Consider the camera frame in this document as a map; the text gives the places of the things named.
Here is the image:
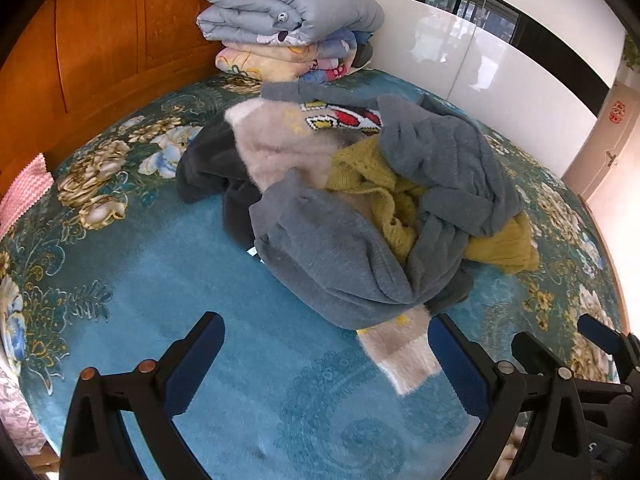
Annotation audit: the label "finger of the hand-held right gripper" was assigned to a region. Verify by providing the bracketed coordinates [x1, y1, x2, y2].
[577, 313, 640, 386]
[511, 331, 561, 378]

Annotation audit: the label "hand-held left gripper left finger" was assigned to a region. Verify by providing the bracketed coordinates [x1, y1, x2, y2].
[59, 311, 226, 480]

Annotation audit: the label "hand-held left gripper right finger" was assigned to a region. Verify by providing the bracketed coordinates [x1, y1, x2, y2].
[429, 313, 593, 480]

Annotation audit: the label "grey pants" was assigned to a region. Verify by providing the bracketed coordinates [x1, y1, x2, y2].
[248, 94, 527, 331]

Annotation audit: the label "teal floral bed blanket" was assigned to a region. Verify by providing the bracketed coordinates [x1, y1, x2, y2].
[0, 66, 630, 480]

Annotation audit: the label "dark grey garment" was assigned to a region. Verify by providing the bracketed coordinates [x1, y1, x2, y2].
[175, 121, 263, 252]

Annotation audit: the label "white grey floral bedsheet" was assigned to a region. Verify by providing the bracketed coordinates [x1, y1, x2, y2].
[0, 355, 49, 457]

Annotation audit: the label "yellow knit sweater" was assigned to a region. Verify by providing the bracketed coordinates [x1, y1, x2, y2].
[325, 137, 541, 275]

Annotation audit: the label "beige fuzzy sweater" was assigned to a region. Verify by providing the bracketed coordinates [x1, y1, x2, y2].
[223, 99, 444, 396]

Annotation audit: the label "pink textured pillow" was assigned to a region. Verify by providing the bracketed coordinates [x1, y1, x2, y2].
[0, 153, 54, 239]

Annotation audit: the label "white patterned garment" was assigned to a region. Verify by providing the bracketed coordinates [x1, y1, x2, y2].
[260, 81, 387, 137]

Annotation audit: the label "green hanging plant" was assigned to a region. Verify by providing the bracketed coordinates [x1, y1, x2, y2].
[622, 32, 640, 68]

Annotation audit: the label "white glossy wardrobe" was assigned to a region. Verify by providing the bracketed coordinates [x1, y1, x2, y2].
[320, 0, 627, 181]

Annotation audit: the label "folded peach floral blanket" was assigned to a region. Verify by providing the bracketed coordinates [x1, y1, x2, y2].
[215, 41, 321, 82]

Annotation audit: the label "folded colourful cartoon blanket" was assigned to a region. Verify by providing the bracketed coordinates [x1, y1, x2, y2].
[299, 29, 376, 85]

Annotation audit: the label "wooden headboard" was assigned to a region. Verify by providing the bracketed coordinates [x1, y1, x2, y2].
[0, 0, 312, 192]

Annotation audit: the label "folded grey-blue quilt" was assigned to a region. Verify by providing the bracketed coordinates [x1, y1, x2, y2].
[196, 0, 386, 45]

